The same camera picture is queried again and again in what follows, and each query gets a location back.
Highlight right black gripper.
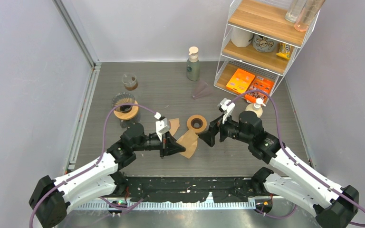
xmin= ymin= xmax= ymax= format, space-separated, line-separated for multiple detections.
xmin=198 ymin=111 xmax=252 ymax=148

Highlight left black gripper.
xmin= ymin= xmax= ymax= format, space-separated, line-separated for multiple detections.
xmin=133 ymin=131 xmax=185 ymax=159

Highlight small wooden ring holder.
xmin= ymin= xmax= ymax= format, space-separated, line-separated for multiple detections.
xmin=186 ymin=114 xmax=207 ymax=134

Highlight large wooden ring holder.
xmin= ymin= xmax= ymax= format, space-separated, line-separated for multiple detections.
xmin=113 ymin=105 xmax=139 ymax=121

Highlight dark ribbed glass dripper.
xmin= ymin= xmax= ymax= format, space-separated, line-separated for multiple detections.
xmin=112 ymin=92 xmax=135 ymax=113

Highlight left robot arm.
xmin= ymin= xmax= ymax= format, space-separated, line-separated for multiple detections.
xmin=29 ymin=123 xmax=185 ymax=228

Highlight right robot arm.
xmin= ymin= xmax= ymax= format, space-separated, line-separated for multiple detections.
xmin=199 ymin=111 xmax=359 ymax=228

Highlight pink glass dripper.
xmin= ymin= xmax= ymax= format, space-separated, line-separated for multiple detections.
xmin=192 ymin=79 xmax=213 ymax=100

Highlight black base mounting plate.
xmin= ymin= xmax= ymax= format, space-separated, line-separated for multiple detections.
xmin=108 ymin=176 xmax=270 ymax=203

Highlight glass carafe server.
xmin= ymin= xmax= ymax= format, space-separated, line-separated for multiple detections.
xmin=120 ymin=114 xmax=140 ymax=128

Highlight cream pump bottle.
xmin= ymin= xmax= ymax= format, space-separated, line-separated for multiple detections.
xmin=245 ymin=98 xmax=266 ymax=118

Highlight orange box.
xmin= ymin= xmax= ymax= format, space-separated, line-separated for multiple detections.
xmin=226 ymin=68 xmax=255 ymax=94

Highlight green pump bottle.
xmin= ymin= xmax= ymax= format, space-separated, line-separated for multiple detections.
xmin=186 ymin=46 xmax=200 ymax=81

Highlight orange snack packet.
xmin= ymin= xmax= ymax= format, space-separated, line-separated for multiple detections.
xmin=244 ymin=76 xmax=274 ymax=103

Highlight small glass with wood band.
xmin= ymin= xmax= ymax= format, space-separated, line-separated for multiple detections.
xmin=122 ymin=73 xmax=138 ymax=91

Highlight white paper roll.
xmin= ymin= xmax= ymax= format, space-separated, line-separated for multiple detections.
xmin=231 ymin=27 xmax=254 ymax=48

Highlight cartoon printed tin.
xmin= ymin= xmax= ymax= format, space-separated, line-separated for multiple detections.
xmin=252 ymin=34 xmax=278 ymax=53

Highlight yellow snack bag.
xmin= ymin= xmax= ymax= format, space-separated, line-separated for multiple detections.
xmin=276 ymin=42 xmax=294 ymax=60

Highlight clear glass bottle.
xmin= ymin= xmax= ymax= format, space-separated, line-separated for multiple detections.
xmin=285 ymin=0 xmax=307 ymax=23

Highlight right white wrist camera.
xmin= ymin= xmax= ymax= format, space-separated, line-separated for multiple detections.
xmin=217 ymin=98 xmax=235 ymax=124

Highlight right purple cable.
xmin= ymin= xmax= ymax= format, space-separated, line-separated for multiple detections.
xmin=230 ymin=89 xmax=365 ymax=227

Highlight purple cable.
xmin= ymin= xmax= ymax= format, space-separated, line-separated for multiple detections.
xmin=29 ymin=103 xmax=161 ymax=228
xmin=230 ymin=89 xmax=365 ymax=227

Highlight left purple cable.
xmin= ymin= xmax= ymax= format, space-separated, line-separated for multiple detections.
xmin=29 ymin=103 xmax=161 ymax=228

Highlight white wire wooden shelf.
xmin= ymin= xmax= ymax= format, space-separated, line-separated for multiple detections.
xmin=214 ymin=0 xmax=318 ymax=95

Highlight aluminium frame rail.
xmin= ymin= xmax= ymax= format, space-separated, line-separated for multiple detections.
xmin=53 ymin=0 xmax=101 ymax=173

